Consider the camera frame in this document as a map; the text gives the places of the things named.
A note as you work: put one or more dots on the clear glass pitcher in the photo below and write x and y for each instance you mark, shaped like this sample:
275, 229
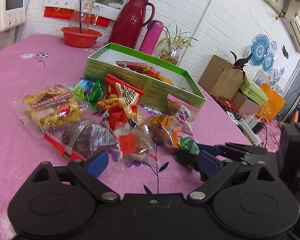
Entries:
89, 14

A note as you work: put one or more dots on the pink pastry pack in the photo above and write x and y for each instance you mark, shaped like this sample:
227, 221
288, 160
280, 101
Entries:
180, 110

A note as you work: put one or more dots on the red label pastry pack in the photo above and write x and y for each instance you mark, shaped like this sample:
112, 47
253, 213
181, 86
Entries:
135, 146

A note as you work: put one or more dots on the green lidded box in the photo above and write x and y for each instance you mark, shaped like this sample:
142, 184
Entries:
252, 91

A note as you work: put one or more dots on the green pea snack bag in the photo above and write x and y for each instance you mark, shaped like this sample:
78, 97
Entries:
187, 151

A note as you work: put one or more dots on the green candy pouch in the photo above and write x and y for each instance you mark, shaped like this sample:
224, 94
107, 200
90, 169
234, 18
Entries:
95, 95

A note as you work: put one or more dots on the white power strip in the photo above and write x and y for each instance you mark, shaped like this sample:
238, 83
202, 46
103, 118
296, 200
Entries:
249, 126

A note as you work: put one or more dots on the orange label pastry pack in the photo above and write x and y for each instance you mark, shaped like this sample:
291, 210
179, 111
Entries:
162, 129

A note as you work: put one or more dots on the blue patterned wall plates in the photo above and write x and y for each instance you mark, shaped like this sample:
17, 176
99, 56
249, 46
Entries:
263, 52

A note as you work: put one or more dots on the pink thermos bottle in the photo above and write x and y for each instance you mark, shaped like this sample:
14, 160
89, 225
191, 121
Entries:
153, 33

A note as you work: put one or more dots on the red chips bag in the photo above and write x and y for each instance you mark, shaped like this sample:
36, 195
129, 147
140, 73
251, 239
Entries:
142, 68

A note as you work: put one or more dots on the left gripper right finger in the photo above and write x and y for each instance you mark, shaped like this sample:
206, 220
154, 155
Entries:
248, 200

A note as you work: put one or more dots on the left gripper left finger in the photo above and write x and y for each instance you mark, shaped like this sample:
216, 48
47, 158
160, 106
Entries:
60, 200

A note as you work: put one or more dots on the green cardboard snack box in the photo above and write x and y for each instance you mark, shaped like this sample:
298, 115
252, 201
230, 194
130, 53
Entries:
103, 62

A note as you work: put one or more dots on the black stirring stick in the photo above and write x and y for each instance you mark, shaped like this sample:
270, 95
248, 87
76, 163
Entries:
79, 18

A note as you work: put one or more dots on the brown cake clear pack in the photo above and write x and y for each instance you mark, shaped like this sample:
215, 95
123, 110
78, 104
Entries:
81, 140

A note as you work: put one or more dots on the dark purple leafy plant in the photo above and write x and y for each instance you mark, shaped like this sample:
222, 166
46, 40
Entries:
239, 64

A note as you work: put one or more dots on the yellow cracker clear pack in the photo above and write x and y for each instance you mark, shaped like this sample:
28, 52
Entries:
49, 109

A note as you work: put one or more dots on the yellow snack bag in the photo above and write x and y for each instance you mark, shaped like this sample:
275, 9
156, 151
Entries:
164, 79

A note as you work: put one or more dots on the blue green snack pouch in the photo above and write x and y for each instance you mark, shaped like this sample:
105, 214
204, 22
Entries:
81, 88

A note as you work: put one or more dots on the white air conditioner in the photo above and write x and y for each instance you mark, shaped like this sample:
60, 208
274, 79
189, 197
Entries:
290, 14

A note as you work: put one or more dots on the small brown cardboard box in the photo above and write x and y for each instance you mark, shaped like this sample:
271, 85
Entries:
244, 104

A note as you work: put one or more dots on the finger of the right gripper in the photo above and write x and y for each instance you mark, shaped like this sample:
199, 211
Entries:
237, 152

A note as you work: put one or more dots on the pink floral tablecloth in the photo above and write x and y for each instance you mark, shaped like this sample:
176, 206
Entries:
29, 66

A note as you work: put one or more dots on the glass vase with plant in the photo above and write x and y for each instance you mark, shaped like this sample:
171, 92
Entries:
172, 43

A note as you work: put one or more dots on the red plastic basin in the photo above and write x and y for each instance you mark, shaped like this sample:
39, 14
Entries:
85, 39

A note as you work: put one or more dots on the red nut snack bag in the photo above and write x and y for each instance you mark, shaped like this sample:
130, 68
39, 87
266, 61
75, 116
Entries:
124, 95

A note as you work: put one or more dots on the dark red thermos jug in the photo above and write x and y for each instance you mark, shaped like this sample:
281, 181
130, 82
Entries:
134, 15

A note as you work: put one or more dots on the orange gift bag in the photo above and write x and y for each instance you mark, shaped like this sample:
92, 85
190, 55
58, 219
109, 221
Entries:
273, 106

